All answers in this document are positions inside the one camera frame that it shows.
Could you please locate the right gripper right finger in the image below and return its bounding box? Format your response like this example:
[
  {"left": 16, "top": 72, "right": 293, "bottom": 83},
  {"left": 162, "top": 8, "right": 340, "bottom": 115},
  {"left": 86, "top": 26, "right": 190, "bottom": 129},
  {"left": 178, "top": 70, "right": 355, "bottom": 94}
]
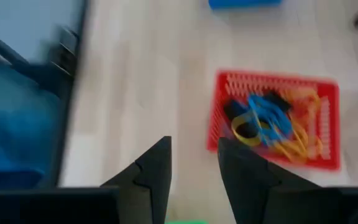
[{"left": 217, "top": 136, "right": 323, "bottom": 224}]

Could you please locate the blue plastic basket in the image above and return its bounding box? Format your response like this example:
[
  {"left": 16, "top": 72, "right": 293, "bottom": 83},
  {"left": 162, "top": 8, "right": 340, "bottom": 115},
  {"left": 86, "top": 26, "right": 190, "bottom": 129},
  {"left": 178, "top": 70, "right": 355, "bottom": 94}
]
[{"left": 208, "top": 0, "right": 283, "bottom": 10}]

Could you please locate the black aluminium table frame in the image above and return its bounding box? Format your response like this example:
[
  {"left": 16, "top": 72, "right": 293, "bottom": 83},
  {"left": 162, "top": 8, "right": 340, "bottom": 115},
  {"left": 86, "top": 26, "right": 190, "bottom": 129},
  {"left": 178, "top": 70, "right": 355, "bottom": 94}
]
[{"left": 0, "top": 0, "right": 90, "bottom": 189}]

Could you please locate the yellow rubber band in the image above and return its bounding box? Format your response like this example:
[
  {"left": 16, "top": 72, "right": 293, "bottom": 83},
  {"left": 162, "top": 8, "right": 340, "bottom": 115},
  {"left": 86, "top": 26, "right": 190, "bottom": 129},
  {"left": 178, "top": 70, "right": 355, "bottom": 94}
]
[
  {"left": 272, "top": 121, "right": 324, "bottom": 163},
  {"left": 283, "top": 88, "right": 323, "bottom": 125}
]

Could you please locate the green plastic basket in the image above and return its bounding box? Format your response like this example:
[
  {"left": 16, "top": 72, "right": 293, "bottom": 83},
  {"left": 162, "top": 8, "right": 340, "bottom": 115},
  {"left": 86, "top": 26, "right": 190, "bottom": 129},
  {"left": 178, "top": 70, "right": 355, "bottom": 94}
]
[{"left": 165, "top": 220, "right": 209, "bottom": 224}]

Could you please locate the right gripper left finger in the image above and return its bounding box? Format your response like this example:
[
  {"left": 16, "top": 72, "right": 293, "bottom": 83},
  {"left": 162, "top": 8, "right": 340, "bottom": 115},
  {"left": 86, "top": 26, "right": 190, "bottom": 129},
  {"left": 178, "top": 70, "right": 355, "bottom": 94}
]
[{"left": 100, "top": 136, "right": 173, "bottom": 224}]

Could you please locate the red plastic basket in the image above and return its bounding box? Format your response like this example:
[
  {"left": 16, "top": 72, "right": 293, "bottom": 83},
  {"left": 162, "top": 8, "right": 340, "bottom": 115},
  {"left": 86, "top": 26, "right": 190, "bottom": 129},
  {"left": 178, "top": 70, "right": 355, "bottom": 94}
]
[{"left": 206, "top": 70, "right": 341, "bottom": 172}]

